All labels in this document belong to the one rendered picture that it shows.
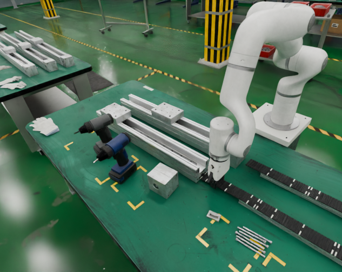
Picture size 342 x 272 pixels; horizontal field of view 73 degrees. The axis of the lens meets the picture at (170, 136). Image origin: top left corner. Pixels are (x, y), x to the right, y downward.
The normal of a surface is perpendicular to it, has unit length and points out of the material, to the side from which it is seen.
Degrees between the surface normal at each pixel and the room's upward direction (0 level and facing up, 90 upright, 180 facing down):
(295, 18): 74
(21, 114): 90
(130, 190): 0
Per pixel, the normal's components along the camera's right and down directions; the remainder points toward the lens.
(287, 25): 0.06, 0.52
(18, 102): 0.68, 0.41
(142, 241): -0.07, -0.79
